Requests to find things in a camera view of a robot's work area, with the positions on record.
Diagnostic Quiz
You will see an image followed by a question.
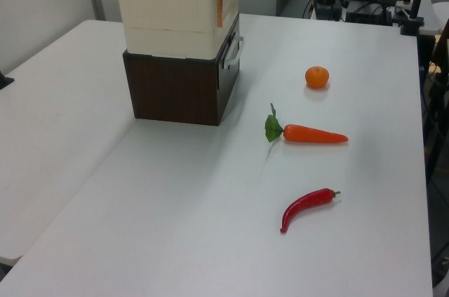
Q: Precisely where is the black tripod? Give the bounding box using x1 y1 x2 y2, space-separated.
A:
417 18 449 287

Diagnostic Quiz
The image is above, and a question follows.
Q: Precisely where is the red chili pepper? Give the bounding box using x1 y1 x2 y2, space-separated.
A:
279 187 342 235

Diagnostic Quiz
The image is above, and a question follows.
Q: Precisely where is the orange mandarin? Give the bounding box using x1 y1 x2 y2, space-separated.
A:
304 65 330 90

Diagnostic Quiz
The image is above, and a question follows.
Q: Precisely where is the dark brown drawer box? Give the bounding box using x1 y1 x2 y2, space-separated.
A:
122 22 241 127

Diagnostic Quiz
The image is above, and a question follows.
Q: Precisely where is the black pole clamp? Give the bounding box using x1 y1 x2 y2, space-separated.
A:
400 15 425 36

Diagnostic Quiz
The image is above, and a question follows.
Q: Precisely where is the toy carrot with green leaf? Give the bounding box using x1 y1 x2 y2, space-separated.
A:
264 103 349 145

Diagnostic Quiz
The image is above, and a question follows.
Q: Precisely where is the black cable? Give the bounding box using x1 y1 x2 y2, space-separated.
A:
302 0 316 20

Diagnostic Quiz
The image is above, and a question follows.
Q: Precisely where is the black box device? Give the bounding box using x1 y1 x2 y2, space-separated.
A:
314 0 343 22

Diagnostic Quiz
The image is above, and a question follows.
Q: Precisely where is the silver drawer handle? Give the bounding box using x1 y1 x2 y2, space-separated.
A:
224 35 246 67

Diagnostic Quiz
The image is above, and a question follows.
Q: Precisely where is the flat black device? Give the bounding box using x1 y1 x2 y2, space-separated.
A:
344 4 393 27

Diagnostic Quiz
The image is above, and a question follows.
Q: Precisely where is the cream plastic cabinet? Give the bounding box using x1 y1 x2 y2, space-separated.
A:
111 0 241 60

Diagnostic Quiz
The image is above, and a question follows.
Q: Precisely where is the black table clamp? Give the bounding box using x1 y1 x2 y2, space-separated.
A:
0 70 15 91

